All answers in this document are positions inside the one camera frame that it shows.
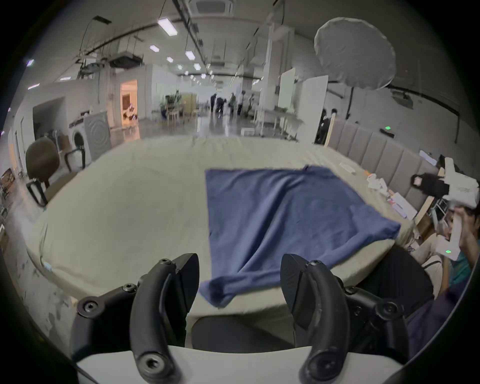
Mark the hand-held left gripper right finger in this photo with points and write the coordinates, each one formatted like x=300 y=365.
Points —
x=322 y=311

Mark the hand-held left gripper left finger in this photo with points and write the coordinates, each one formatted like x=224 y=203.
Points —
x=150 y=318

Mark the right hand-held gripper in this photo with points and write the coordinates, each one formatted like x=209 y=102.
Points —
x=463 y=191

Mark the person's right hand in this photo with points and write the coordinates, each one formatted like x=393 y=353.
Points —
x=469 y=232

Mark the flat white box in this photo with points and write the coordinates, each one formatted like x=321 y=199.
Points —
x=401 y=204

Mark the white packet with orange tab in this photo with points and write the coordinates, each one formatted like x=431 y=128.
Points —
x=376 y=183

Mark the padded grey headboard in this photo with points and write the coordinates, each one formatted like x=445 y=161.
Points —
x=375 y=150

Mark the small white card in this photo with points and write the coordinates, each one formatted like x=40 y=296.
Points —
x=347 y=167

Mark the person's legs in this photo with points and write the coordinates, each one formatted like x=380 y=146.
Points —
x=393 y=273

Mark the dark blue shirt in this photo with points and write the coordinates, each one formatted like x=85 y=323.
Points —
x=277 y=221

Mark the person's body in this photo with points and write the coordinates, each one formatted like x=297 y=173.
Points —
x=431 y=322

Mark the bed with beige sheet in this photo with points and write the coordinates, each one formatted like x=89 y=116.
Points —
x=131 y=210

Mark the round white light reflector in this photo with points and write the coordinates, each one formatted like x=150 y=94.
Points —
x=354 y=52

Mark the white table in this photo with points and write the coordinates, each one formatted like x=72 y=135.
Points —
x=279 y=116

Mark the brown office chair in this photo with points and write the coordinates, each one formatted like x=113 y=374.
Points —
x=43 y=161

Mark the white washing machine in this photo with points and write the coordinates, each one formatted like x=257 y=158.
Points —
x=93 y=131

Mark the group of people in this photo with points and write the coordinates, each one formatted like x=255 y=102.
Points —
x=228 y=102

